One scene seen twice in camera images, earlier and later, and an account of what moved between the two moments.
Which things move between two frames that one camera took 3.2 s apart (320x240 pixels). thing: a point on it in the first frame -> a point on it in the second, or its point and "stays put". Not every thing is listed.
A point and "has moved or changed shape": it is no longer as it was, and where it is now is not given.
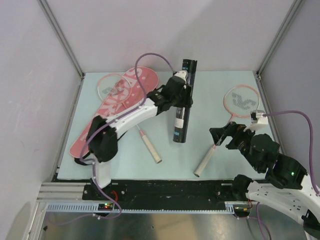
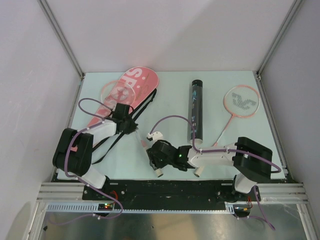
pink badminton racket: (239, 101) stays put
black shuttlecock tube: (183, 114) -> (197, 110)
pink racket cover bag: (133, 87) has moved or changed shape
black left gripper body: (181, 100) -> (129, 125)
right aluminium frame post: (293, 10) stays put
